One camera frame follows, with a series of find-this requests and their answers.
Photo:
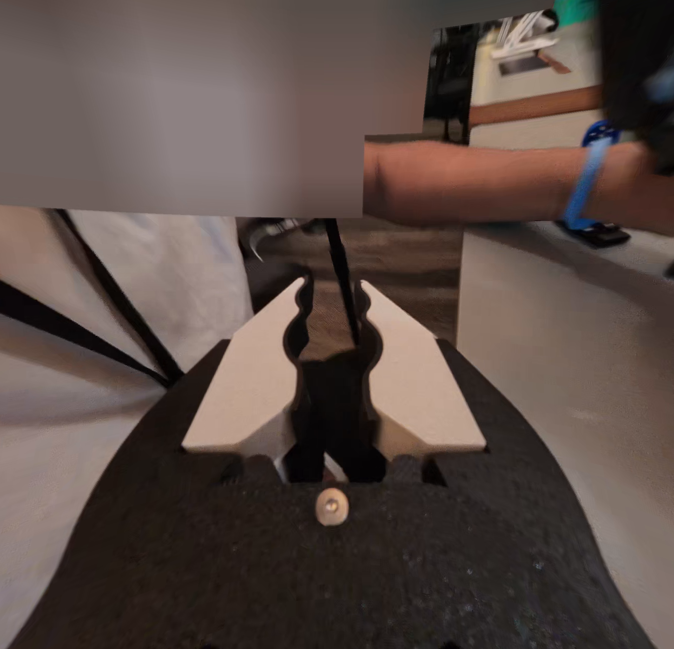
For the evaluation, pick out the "black mesh chair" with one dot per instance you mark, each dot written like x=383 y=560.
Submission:
x=447 y=80

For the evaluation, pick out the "black flat device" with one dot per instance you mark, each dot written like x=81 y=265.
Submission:
x=595 y=235

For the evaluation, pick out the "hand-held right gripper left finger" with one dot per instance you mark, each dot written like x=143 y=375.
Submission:
x=247 y=385

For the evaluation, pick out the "blue wristband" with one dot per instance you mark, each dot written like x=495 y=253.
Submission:
x=584 y=185

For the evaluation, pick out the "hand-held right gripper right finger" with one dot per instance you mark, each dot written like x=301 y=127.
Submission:
x=421 y=396

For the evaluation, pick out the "person's left hand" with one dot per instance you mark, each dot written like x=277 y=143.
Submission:
x=626 y=191

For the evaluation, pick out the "person's white t-shirt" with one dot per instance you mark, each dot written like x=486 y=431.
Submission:
x=52 y=449

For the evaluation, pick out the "teal tote bag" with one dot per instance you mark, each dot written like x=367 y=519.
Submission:
x=579 y=1

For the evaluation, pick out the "white stand with wooden board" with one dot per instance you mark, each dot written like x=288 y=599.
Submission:
x=521 y=46

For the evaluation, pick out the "person's left forearm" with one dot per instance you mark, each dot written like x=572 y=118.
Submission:
x=463 y=180

